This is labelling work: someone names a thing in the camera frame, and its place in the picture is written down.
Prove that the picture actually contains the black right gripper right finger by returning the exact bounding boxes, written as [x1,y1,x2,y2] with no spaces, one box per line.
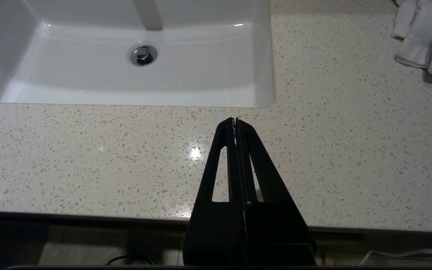
[237,118,318,266]

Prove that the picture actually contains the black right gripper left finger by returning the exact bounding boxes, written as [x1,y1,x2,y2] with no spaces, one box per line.
[183,117,247,266]

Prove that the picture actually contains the chrome sink drain stopper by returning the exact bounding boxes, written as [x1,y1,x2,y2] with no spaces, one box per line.
[130,45,158,67]

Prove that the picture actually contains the white rectangular sink basin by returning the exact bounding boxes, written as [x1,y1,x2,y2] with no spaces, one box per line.
[0,0,276,108]

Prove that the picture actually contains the white crumpled towel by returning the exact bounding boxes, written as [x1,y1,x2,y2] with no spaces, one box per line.
[391,0,432,86]

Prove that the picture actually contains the thin black floor cable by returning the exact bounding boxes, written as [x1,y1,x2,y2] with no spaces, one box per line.
[106,255,153,266]

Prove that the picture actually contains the white cable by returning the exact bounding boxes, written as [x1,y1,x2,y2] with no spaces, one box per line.
[357,246,432,265]

